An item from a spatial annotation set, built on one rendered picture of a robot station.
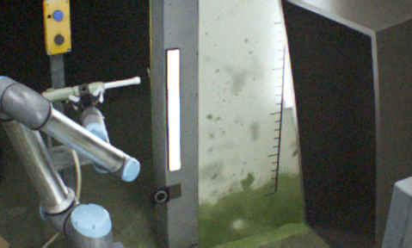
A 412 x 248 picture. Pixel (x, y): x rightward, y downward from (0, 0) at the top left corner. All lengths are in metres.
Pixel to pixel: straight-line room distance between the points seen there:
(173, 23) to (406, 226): 1.98
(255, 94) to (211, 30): 0.45
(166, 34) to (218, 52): 0.29
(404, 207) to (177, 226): 2.37
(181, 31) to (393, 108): 1.15
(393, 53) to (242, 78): 1.21
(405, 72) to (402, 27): 0.17
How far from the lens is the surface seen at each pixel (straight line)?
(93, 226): 2.19
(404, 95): 2.13
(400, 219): 1.00
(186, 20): 2.80
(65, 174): 3.11
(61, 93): 2.74
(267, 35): 3.04
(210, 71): 2.94
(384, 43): 1.98
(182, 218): 3.24
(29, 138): 2.09
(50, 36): 2.77
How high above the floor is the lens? 2.12
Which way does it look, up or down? 25 degrees down
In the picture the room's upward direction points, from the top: 1 degrees clockwise
